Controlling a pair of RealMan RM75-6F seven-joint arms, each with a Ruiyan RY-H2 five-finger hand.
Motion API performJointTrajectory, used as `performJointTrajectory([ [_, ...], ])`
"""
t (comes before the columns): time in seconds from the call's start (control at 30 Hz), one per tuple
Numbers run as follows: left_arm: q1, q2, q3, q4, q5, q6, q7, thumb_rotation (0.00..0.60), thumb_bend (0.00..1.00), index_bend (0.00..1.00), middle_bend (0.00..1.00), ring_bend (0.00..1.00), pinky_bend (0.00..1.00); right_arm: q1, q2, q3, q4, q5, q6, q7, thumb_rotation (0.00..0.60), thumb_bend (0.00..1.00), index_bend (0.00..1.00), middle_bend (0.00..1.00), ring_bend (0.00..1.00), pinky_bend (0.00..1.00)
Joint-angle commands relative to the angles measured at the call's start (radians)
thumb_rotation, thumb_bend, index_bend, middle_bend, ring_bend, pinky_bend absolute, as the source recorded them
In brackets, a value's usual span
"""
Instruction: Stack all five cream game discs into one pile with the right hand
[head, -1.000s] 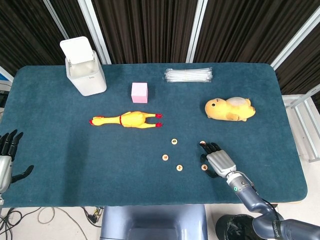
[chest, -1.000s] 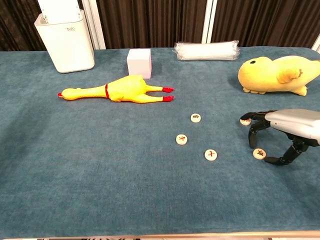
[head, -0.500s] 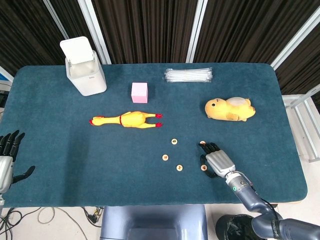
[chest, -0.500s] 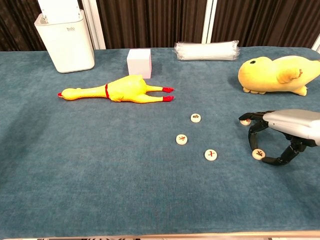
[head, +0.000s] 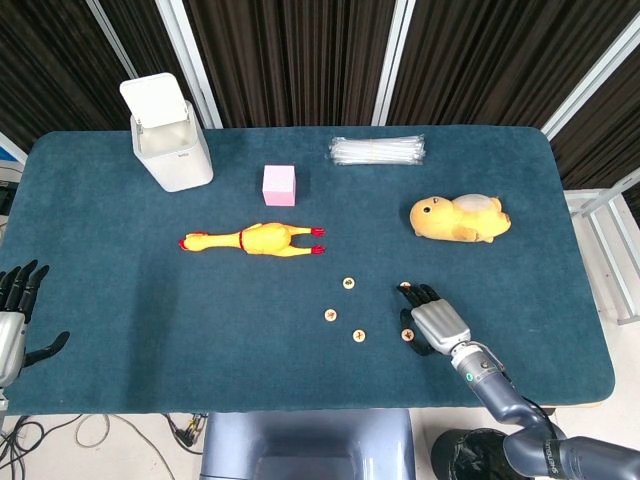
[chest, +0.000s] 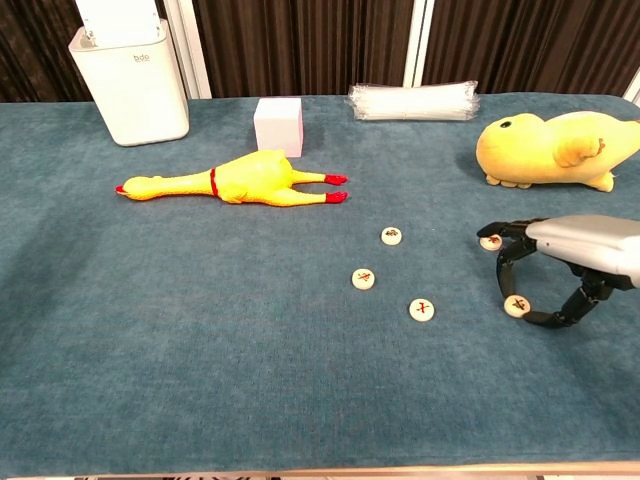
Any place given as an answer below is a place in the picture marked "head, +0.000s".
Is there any yellow rubber chicken toy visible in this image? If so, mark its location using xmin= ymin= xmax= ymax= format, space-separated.
xmin=178 ymin=222 xmax=327 ymax=259

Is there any black bin with bag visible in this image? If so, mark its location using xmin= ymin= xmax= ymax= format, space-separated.
xmin=430 ymin=427 xmax=516 ymax=480

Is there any bundle of clear straws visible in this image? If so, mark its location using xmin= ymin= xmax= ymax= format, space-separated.
xmin=327 ymin=133 xmax=428 ymax=167

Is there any black floor cable bundle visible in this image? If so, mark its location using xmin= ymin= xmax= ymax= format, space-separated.
xmin=0 ymin=414 xmax=81 ymax=480

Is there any grey floor cable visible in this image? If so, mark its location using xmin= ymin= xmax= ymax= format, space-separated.
xmin=74 ymin=412 xmax=176 ymax=469

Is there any blue white panel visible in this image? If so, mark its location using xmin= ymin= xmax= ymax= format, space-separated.
xmin=0 ymin=130 xmax=29 ymax=169

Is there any white frame post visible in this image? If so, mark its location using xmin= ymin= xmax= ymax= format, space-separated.
xmin=541 ymin=17 xmax=640 ymax=141
xmin=370 ymin=0 xmax=417 ymax=127
xmin=85 ymin=0 xmax=139 ymax=81
xmin=153 ymin=0 xmax=224 ymax=130

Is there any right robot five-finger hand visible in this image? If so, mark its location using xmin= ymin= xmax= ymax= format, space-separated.
xmin=397 ymin=282 xmax=473 ymax=358

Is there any black power plug strip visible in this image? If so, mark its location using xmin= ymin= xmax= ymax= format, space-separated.
xmin=164 ymin=412 xmax=209 ymax=454

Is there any pink cube block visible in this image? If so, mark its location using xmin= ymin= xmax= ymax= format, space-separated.
xmin=261 ymin=164 xmax=300 ymax=208

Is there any dark pleated curtain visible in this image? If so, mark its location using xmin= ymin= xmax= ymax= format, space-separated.
xmin=549 ymin=34 xmax=640 ymax=226
xmin=182 ymin=0 xmax=401 ymax=129
xmin=0 ymin=0 xmax=216 ymax=151
xmin=387 ymin=0 xmax=640 ymax=129

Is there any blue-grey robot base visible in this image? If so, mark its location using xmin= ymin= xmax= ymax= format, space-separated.
xmin=199 ymin=409 xmax=416 ymax=480

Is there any yellow plush animal toy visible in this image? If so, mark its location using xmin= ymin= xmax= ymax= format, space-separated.
xmin=409 ymin=192 xmax=513 ymax=244

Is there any teal blue table cloth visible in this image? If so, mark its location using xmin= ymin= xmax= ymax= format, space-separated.
xmin=0 ymin=125 xmax=616 ymax=416

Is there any white metal frame rack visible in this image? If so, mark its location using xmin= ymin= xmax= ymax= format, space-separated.
xmin=563 ymin=167 xmax=640 ymax=326

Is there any black box device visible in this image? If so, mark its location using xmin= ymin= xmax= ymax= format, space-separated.
xmin=0 ymin=182 xmax=21 ymax=216

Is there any white trash bin with lid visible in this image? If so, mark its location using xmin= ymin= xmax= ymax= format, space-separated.
xmin=119 ymin=72 xmax=215 ymax=193

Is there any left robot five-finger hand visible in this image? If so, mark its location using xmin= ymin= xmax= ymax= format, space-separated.
xmin=0 ymin=258 xmax=71 ymax=389

